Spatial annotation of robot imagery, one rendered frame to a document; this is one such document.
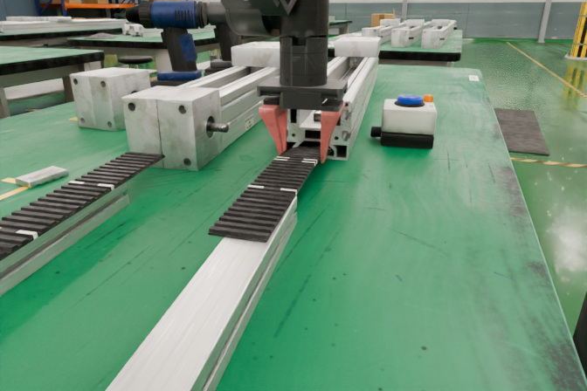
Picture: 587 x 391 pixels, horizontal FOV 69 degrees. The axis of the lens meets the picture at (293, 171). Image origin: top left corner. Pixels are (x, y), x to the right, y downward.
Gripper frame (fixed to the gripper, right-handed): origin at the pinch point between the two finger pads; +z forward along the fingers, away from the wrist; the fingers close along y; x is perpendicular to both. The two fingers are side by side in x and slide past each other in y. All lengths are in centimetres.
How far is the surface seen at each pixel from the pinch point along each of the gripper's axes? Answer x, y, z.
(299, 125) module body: -6.4, 1.9, -2.1
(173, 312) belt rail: 32.2, 1.2, -0.2
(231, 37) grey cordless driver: -61, 33, -11
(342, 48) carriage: -63, 3, -8
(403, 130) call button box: -14.4, -12.7, -0.1
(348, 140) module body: -6.4, -5.1, -0.4
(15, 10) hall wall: -916, 944, -18
